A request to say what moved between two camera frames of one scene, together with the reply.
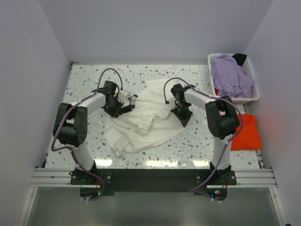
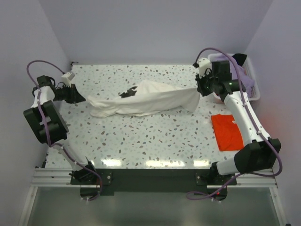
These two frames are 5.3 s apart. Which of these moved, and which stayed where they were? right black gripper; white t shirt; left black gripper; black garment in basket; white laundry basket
Moved: right black gripper; white t shirt; left black gripper
Stayed: black garment in basket; white laundry basket
